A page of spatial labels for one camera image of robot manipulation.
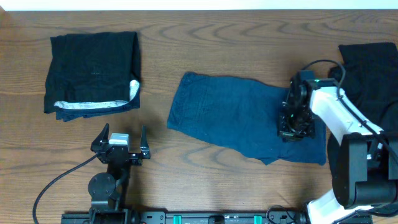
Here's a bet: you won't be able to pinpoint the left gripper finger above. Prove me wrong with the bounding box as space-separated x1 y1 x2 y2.
91 123 109 146
140 125 149 154

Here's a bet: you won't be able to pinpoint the blue denim shorts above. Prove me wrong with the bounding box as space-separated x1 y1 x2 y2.
167 72 326 166

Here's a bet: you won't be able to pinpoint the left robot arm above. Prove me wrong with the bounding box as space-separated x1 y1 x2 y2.
88 124 150 223

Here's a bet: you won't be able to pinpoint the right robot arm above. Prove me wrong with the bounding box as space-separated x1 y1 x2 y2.
278 70 397 223

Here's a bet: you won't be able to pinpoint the folded black shorts white trim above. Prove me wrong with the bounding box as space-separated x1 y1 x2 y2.
44 31 141 122

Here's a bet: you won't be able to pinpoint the black garment pile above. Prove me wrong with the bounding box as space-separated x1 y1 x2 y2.
339 42 397 134

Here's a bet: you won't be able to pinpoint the black mounting rail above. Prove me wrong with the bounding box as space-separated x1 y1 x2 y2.
61 210 374 224

